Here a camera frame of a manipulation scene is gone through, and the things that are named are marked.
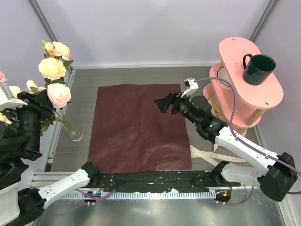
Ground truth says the peach rose stem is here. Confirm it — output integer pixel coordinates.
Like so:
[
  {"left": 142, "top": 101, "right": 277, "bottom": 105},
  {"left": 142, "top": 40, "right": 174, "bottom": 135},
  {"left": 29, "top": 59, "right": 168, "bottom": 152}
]
[{"left": 38, "top": 40, "right": 73, "bottom": 132}]

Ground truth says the red wrapping paper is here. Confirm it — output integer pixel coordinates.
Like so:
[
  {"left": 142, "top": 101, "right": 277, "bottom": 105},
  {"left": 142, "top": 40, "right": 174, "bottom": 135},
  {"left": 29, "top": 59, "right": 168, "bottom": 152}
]
[{"left": 88, "top": 84, "right": 192, "bottom": 173}]

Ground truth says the pink rose stem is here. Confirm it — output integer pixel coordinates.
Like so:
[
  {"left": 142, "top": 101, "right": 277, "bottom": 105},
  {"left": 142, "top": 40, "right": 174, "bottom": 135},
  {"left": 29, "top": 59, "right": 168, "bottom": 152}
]
[{"left": 0, "top": 72, "right": 7, "bottom": 83}]

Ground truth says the cream printed ribbon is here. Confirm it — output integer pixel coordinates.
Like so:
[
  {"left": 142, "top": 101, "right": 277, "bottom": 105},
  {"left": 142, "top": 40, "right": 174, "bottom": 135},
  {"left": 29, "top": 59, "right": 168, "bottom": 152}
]
[{"left": 190, "top": 144, "right": 246, "bottom": 166}]

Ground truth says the pink rose flower bunch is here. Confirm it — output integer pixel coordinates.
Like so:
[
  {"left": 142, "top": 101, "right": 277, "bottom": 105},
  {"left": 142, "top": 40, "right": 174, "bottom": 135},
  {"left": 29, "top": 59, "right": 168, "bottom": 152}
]
[{"left": 26, "top": 80, "right": 71, "bottom": 109}]

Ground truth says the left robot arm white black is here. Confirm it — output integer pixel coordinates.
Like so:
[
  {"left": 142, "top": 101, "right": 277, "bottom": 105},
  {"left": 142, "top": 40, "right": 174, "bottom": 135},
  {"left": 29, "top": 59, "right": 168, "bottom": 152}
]
[{"left": 0, "top": 90, "right": 101, "bottom": 226}]

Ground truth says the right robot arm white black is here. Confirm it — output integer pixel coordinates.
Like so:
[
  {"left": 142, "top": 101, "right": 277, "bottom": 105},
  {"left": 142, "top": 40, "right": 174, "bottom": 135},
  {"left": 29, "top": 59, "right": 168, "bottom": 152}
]
[{"left": 154, "top": 92, "right": 298, "bottom": 202}]

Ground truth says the clear glass vase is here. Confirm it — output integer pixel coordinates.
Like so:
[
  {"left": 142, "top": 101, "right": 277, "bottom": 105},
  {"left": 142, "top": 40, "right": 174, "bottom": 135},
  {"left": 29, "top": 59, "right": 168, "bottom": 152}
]
[{"left": 61, "top": 115, "right": 83, "bottom": 142}]

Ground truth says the white bowl on shelf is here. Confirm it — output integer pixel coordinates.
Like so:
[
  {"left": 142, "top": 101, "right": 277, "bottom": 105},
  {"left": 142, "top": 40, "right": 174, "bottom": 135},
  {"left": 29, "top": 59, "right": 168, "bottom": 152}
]
[{"left": 216, "top": 67, "right": 234, "bottom": 90}]

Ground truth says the pink three-tier wooden shelf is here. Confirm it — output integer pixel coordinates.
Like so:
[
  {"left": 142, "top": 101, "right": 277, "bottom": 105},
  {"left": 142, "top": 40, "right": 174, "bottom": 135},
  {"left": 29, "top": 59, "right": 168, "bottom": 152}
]
[{"left": 203, "top": 37, "right": 284, "bottom": 136}]

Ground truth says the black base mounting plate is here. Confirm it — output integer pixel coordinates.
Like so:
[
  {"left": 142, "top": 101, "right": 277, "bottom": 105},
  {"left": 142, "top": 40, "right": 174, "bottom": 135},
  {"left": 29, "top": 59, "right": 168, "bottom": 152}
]
[{"left": 88, "top": 170, "right": 240, "bottom": 193}]

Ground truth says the dark green mug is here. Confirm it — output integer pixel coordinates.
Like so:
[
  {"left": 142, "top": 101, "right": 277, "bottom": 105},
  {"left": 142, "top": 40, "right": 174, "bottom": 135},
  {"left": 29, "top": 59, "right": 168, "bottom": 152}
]
[{"left": 242, "top": 54, "right": 276, "bottom": 85}]

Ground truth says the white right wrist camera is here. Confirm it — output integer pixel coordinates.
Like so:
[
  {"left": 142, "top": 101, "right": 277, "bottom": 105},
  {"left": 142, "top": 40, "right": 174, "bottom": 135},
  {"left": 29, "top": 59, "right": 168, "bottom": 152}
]
[{"left": 181, "top": 78, "right": 198, "bottom": 98}]

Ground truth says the white slotted cable duct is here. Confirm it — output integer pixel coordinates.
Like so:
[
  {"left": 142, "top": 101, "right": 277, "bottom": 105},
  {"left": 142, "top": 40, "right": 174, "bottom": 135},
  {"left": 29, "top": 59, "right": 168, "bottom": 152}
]
[{"left": 63, "top": 189, "right": 216, "bottom": 200}]

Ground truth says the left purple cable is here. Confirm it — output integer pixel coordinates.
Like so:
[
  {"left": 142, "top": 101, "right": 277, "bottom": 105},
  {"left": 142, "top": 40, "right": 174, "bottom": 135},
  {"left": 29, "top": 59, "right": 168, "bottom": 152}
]
[{"left": 30, "top": 186, "right": 121, "bottom": 226}]

